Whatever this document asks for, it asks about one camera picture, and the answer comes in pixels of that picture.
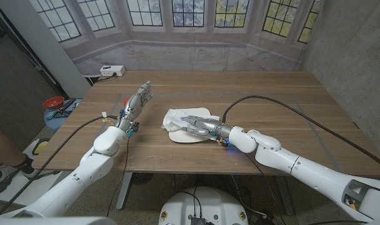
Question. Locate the red bowl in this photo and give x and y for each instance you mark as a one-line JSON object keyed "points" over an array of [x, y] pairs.
{"points": [[53, 102]]}

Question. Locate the grey table leg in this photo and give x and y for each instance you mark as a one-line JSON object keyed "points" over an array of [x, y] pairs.
{"points": [[123, 190], [285, 193]]}

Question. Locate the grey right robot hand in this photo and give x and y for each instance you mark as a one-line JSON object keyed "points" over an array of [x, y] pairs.
{"points": [[208, 125]]}

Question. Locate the grey and black shoe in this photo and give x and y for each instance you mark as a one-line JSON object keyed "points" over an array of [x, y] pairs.
{"points": [[2, 178]]}

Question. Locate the person's bare leg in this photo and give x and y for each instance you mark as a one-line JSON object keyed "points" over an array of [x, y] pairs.
{"points": [[2, 143]]}

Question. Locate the printed window backdrop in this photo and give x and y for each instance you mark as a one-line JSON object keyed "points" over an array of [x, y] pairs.
{"points": [[190, 53]]}

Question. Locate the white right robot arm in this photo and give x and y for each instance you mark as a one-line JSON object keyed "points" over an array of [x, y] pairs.
{"points": [[302, 168]]}

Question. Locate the white power strip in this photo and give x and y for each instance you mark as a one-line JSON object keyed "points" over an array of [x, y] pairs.
{"points": [[112, 70]]}

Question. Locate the yellow and black floor object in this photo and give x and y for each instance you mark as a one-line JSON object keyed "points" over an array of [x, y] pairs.
{"points": [[40, 147]]}

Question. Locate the red apple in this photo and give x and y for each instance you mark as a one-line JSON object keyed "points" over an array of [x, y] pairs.
{"points": [[126, 101]]}

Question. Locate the white square plate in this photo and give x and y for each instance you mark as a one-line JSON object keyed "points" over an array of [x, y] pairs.
{"points": [[190, 138]]}

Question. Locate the white cloth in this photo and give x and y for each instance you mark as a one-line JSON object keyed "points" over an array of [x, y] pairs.
{"points": [[171, 122]]}

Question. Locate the black remote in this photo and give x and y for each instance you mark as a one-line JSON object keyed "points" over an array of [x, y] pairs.
{"points": [[66, 104]]}

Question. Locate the blue round stool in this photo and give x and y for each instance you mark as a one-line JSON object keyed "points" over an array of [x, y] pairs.
{"points": [[57, 123]]}

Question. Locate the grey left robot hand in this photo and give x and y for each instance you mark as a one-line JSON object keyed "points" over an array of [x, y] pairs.
{"points": [[133, 104]]}

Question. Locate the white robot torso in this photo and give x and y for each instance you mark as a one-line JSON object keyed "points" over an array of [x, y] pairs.
{"points": [[205, 203]]}

